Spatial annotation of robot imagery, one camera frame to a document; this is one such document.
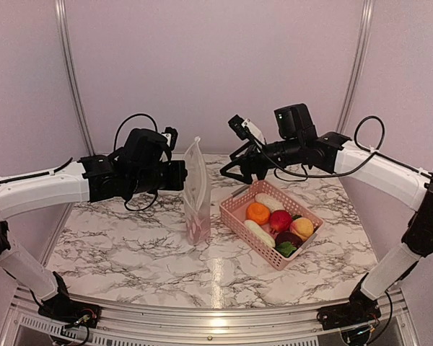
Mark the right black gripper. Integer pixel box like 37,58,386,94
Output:
220,136,303,184

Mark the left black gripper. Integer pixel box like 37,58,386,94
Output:
128,159,188,195

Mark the clear polka dot zip bag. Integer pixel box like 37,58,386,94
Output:
183,136,211,245

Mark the pink plastic basket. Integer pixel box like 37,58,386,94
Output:
219,180,324,270

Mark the orange knitted orange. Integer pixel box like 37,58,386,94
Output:
245,202,271,226

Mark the white knitted radish with leaves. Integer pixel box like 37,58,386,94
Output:
255,192,285,213

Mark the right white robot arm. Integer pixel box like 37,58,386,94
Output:
220,104,433,323

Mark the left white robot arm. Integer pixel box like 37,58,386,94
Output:
0,127,187,321

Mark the white knitted radish front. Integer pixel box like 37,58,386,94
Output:
244,220,276,248

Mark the peach knitted fruit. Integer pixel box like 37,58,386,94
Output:
289,217,315,241

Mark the dark maroon knitted beet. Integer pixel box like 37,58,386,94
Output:
275,231,303,248

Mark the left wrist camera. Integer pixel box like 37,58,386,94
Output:
162,126,178,151

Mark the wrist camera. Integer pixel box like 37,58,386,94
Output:
162,126,178,151
228,115,266,144

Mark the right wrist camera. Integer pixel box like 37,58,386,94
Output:
228,115,266,144

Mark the front aluminium table rail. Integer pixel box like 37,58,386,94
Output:
0,293,421,346

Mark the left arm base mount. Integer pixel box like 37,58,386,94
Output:
38,272,100,328

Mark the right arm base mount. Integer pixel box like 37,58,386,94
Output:
316,280,382,330

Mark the left aluminium frame post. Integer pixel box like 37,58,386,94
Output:
55,0,95,155

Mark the aluminium frame post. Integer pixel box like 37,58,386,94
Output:
336,0,375,133
55,0,95,155

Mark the right aluminium frame post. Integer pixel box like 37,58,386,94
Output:
336,0,375,133

